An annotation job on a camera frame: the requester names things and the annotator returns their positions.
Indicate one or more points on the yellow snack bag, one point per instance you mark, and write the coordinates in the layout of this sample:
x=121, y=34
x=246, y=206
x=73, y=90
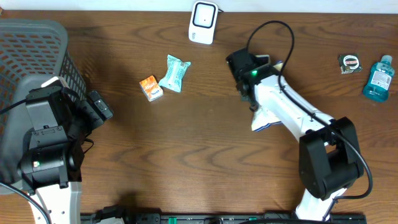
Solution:
x=264, y=118

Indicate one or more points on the small orange packet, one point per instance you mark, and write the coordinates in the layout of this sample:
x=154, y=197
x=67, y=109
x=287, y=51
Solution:
x=151, y=88

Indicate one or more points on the teal snack pack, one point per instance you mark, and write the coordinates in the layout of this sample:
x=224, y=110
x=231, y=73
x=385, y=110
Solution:
x=176, y=70

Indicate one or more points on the white barcode scanner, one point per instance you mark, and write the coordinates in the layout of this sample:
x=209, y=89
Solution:
x=202, y=22

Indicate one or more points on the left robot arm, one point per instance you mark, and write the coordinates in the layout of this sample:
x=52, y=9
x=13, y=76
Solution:
x=51, y=167

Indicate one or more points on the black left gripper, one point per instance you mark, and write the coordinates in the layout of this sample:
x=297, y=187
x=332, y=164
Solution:
x=86, y=109

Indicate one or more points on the grey plastic mesh basket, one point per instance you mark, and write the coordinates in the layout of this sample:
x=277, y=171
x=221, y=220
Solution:
x=32, y=52

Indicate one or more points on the blue mouthwash bottle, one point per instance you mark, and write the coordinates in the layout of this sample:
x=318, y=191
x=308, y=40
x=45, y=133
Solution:
x=380, y=79

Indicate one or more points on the small green round-logo box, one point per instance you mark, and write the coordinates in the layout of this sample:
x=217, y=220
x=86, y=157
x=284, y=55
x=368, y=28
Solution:
x=349, y=63

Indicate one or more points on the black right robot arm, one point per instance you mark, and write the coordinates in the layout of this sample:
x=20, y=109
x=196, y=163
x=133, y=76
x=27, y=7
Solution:
x=329, y=156

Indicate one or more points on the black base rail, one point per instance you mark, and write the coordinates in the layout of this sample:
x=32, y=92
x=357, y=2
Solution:
x=156, y=218

